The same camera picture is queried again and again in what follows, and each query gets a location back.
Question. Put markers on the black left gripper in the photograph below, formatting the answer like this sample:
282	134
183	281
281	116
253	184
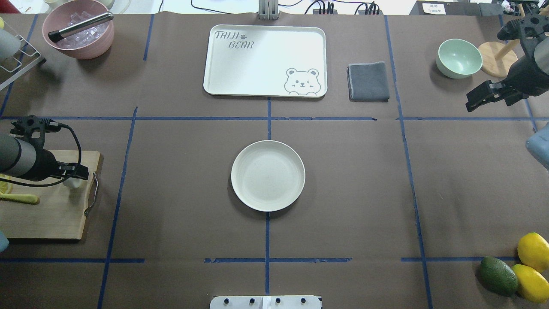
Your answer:
44	162

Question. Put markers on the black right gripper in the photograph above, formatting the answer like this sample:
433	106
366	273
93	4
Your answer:
524	76

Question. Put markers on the white steamed bun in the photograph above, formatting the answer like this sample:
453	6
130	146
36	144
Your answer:
73	183

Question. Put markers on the white round plate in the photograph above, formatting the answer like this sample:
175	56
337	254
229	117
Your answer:
268	176

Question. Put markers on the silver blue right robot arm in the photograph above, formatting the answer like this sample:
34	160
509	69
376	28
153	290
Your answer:
538	52

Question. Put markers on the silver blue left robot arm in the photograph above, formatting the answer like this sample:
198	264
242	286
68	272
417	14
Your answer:
20	159

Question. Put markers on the white bear tray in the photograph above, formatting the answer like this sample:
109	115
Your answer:
267	61

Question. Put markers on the wooden cutting board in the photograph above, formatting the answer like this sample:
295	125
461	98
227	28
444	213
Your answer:
60	213

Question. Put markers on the mint green bowl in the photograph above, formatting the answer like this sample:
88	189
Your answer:
458	59

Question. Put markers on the dark brown box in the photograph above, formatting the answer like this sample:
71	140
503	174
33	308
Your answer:
459	8

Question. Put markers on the cup drying rack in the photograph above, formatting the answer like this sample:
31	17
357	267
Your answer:
18	55

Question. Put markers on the grey folded cloth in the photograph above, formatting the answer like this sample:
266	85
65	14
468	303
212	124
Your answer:
367	82

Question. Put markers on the pink bowl with ice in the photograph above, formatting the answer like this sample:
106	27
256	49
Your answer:
87	44

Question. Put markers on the metal black ice scoop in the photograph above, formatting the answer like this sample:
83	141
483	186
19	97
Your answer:
58	35

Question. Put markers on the yellow lemon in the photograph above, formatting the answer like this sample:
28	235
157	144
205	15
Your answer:
533	251
532	285

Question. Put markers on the green avocado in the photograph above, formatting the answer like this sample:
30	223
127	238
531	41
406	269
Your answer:
496	276

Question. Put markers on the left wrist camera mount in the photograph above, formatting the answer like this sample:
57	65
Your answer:
33	129

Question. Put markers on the aluminium frame post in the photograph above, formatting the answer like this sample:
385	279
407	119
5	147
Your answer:
268	10

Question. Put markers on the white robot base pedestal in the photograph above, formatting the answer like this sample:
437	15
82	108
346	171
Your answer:
267	302

